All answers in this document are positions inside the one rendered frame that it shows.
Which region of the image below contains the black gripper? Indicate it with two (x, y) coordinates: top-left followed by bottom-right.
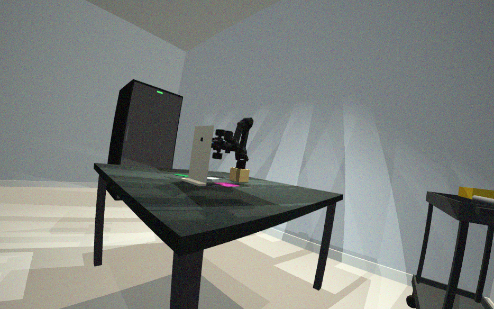
(212, 129), (228, 159)

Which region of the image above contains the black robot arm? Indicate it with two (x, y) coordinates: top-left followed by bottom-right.
(224, 118), (253, 169)

